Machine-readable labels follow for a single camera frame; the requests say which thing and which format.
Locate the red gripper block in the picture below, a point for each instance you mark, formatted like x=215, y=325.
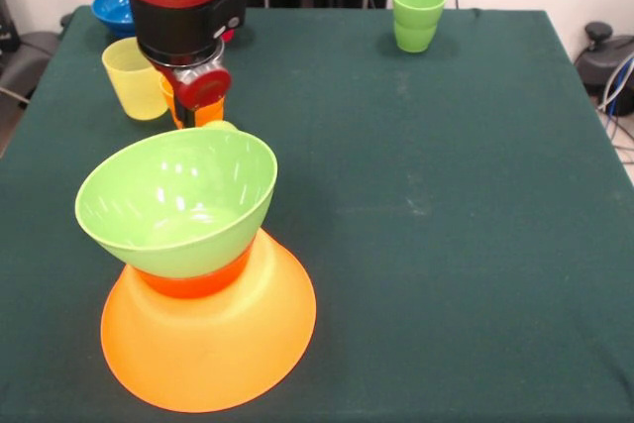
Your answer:
x=203, y=88

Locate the orange cup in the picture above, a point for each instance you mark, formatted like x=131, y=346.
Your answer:
x=210, y=116

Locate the lime cup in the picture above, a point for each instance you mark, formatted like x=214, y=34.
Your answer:
x=220, y=126

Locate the green bowl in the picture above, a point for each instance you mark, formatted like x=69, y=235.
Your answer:
x=173, y=195

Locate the red-orange bowl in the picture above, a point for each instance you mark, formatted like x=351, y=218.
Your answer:
x=198, y=284

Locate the large orange bowl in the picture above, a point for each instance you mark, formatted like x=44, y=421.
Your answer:
x=208, y=344

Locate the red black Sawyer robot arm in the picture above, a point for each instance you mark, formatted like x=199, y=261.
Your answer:
x=178, y=12

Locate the yellow cup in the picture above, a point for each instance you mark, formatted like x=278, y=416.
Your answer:
x=131, y=86

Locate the blue bowl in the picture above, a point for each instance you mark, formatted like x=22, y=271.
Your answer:
x=114, y=9

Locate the black equipment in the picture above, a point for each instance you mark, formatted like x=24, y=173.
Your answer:
x=6, y=17

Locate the green cup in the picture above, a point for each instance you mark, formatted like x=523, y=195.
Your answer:
x=418, y=22

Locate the dark green tablecloth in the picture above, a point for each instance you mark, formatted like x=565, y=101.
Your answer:
x=446, y=269

